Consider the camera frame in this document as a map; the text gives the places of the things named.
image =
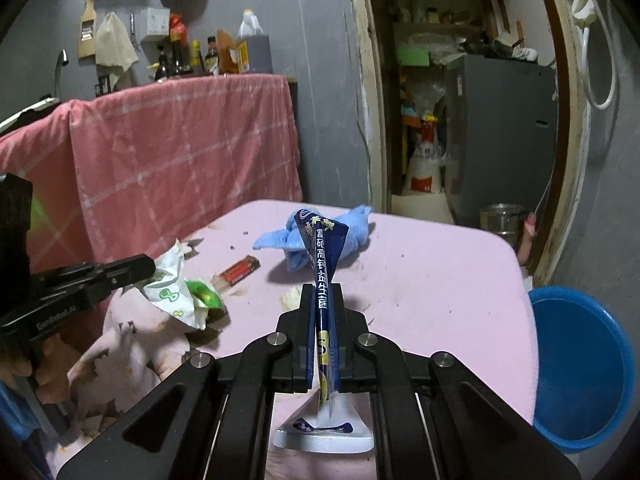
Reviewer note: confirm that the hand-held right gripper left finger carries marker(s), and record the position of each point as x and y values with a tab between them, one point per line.
306	340

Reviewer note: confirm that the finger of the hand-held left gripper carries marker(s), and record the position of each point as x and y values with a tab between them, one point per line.
115	270

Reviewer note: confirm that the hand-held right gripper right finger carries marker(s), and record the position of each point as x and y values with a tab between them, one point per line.
345	340

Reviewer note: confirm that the small white paper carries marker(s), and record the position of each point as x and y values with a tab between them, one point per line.
291	299

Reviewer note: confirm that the green and white wrapper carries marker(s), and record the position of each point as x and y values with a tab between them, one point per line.
172	295

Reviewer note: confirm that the dark blue milk pouch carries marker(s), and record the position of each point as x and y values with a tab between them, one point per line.
320	260

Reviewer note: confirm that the red chopstick packet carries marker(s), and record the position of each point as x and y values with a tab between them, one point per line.
240	271

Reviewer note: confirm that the blue cloth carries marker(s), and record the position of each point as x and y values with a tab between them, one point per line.
352	232

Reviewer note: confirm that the blue plastic bucket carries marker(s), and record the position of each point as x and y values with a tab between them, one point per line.
575	360

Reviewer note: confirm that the person's left hand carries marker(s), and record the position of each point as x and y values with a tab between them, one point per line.
45	362

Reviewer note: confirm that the pink floral tablecloth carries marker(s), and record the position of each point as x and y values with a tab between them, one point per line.
425	285

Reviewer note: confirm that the pink checked cloth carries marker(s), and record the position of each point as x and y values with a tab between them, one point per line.
175	150

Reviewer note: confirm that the red and white sack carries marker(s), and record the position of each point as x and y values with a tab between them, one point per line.
424	170

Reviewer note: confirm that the steel pot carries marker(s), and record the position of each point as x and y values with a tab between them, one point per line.
500	220

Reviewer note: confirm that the steel faucet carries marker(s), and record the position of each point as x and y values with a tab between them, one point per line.
61	67

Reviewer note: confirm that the pink object by door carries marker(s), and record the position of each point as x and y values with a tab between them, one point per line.
529	230

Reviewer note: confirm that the hanging beige cloth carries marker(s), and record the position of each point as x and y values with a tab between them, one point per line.
115	45

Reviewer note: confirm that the red bag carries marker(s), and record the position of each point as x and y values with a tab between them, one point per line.
175	25

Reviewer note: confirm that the grey refrigerator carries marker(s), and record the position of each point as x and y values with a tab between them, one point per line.
500	135

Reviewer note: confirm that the large cooking oil bottle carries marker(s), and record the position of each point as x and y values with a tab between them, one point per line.
255	50

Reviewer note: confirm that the green box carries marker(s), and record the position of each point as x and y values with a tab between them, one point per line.
414	58

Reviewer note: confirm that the black wok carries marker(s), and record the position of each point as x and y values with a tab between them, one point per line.
480	47

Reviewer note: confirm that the wooden shelf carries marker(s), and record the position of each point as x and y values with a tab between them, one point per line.
440	15

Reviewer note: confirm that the wooden door frame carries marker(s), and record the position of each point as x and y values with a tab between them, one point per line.
375	110

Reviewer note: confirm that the grey wall box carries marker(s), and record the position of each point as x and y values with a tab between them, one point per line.
155	22

